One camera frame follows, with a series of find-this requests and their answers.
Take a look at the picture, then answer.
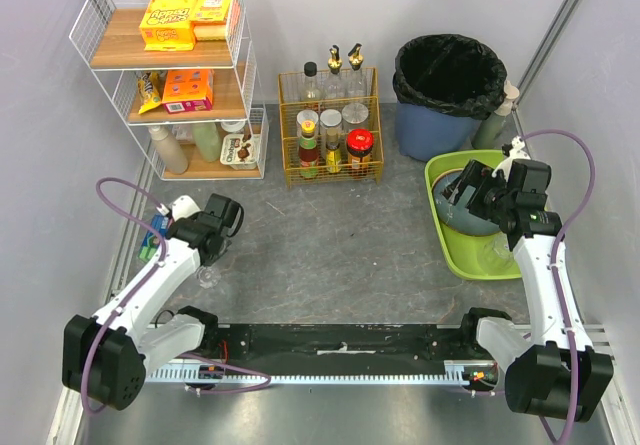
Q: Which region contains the blue ceramic plate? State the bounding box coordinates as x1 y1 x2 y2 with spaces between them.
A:
432 187 499 236

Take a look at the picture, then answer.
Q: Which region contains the clear plastic cup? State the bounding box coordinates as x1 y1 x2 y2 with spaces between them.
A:
196 266 221 289
486 233 515 270

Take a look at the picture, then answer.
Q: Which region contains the red lid sauce jar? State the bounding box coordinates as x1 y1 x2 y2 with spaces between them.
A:
346 128 375 178

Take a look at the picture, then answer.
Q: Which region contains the tall clear jar silver lid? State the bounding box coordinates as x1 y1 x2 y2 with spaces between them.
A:
341 102 371 134

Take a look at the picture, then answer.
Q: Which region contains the yellow cap sauce bottle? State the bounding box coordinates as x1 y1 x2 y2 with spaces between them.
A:
298 120 319 180

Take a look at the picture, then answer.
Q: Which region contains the small yellow spice bottle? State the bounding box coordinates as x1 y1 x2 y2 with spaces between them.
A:
324 137 342 174

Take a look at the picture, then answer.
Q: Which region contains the glass oil bottle gold spout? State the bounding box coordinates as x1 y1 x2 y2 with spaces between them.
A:
346 43 370 107

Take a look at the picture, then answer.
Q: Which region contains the silver lid spice jar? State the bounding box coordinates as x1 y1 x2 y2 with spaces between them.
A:
320 108 342 139

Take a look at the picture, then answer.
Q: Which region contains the white lid spice jar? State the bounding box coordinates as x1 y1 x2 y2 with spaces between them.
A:
296 109 319 126

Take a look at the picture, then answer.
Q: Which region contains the dark soy sauce bottle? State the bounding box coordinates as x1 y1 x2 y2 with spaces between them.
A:
299 61 322 102

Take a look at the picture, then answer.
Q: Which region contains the beige round plate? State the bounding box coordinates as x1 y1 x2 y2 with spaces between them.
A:
432 168 462 193

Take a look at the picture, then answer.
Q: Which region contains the clear glass cup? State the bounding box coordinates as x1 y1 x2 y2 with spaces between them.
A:
478 235 511 274

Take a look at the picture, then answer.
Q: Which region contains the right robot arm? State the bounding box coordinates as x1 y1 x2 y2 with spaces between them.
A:
442 159 614 422

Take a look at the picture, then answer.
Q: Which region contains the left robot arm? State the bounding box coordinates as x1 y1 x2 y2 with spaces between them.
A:
62 194 245 410

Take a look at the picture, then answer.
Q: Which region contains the grey green pump bottle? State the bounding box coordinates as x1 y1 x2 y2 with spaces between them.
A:
471 80 520 149

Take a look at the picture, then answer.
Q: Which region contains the blue green sponge pack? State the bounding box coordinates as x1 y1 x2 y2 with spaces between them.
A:
138 213 170 263

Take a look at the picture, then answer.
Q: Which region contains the green plastic tray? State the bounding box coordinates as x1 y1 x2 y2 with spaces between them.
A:
424 149 561 281

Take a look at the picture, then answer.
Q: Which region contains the blue trash bin black bag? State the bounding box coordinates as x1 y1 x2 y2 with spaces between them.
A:
392 33 508 162

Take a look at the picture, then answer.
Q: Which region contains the chobani yogurt tub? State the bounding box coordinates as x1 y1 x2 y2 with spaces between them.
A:
219 134 261 170

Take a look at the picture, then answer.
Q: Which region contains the beige squeeze bottle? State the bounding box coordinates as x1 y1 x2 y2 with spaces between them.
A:
147 125 188 174

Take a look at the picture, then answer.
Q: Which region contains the pale green bottle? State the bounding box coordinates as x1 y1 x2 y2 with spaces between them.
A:
192 122 222 162

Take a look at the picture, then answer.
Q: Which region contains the white lid container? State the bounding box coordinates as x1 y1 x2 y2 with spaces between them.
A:
220 120 246 133

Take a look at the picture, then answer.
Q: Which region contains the orange cardboard box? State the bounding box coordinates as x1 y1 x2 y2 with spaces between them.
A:
162 69 215 114

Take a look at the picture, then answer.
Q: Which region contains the yellow candy bag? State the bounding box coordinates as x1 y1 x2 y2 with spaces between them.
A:
137 71 162 115

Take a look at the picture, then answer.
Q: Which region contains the yellow snack box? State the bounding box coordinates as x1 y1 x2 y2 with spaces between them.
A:
139 0 197 51

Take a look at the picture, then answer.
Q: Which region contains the yellow sponge pack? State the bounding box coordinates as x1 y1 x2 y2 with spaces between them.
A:
190 0 233 41

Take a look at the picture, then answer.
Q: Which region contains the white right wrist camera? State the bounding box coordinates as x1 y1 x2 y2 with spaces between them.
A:
491 136 531 181

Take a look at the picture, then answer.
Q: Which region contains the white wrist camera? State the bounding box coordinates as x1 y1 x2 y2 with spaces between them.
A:
156 195 201 221
491 136 531 181

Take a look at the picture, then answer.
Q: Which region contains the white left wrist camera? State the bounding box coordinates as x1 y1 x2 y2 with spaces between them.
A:
156 195 201 221

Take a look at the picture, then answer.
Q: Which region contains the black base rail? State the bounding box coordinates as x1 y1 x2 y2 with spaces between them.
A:
196 324 491 377

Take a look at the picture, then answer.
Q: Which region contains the yellow wire basket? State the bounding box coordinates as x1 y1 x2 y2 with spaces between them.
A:
278 67 384 187

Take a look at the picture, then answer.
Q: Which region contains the white wire shelf rack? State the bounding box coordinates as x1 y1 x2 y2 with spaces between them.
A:
69 0 269 181

